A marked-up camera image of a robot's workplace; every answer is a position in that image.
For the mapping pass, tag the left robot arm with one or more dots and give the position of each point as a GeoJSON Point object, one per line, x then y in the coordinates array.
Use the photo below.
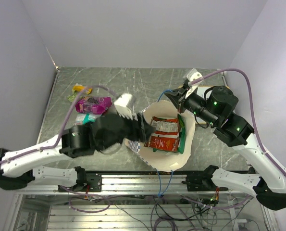
{"type": "Point", "coordinates": [28, 166]}

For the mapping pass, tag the red snack packet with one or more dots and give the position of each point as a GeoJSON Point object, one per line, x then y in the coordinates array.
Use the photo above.
{"type": "Point", "coordinates": [166, 135]}

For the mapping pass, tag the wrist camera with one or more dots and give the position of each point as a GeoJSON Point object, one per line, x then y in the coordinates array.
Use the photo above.
{"type": "Point", "coordinates": [194, 78]}
{"type": "Point", "coordinates": [124, 104]}

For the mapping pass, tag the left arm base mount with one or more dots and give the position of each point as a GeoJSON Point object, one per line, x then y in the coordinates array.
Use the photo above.
{"type": "Point", "coordinates": [91, 182]}

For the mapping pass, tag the green snack packet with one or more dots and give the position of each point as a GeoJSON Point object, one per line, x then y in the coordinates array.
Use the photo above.
{"type": "Point", "coordinates": [72, 97]}

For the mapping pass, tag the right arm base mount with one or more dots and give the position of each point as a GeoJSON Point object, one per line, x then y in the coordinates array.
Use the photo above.
{"type": "Point", "coordinates": [197, 183]}

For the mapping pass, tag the white whiteboard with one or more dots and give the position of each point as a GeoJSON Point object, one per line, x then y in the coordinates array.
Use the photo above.
{"type": "Point", "coordinates": [215, 107]}

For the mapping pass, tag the dark green snack bag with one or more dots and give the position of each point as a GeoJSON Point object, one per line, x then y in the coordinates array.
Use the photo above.
{"type": "Point", "coordinates": [182, 135]}

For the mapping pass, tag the yellow snack bar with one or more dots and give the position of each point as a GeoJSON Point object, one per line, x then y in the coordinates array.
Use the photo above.
{"type": "Point", "coordinates": [80, 88]}

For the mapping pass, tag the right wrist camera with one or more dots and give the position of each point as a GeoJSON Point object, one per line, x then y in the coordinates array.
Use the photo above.
{"type": "Point", "coordinates": [194, 78]}

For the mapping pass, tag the checkered paper bag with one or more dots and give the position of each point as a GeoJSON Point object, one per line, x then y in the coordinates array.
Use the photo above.
{"type": "Point", "coordinates": [163, 161]}

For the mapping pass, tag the magenta snack packet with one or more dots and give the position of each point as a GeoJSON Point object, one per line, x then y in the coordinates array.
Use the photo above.
{"type": "Point", "coordinates": [94, 105]}

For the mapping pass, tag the aluminium rail frame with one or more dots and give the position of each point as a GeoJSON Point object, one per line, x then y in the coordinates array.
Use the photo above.
{"type": "Point", "coordinates": [133, 196]}

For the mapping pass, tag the teal snack packet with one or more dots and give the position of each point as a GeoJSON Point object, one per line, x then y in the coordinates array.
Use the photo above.
{"type": "Point", "coordinates": [82, 119]}

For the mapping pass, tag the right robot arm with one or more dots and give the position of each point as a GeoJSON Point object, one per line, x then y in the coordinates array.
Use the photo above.
{"type": "Point", "coordinates": [268, 183]}

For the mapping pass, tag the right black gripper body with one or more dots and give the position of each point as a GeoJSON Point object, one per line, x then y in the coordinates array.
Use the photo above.
{"type": "Point", "coordinates": [181, 108]}

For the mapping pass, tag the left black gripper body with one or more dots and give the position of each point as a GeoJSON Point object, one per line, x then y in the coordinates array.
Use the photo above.
{"type": "Point", "coordinates": [141, 130]}

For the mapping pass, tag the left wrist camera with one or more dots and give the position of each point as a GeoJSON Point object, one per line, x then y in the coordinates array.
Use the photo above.
{"type": "Point", "coordinates": [124, 104]}

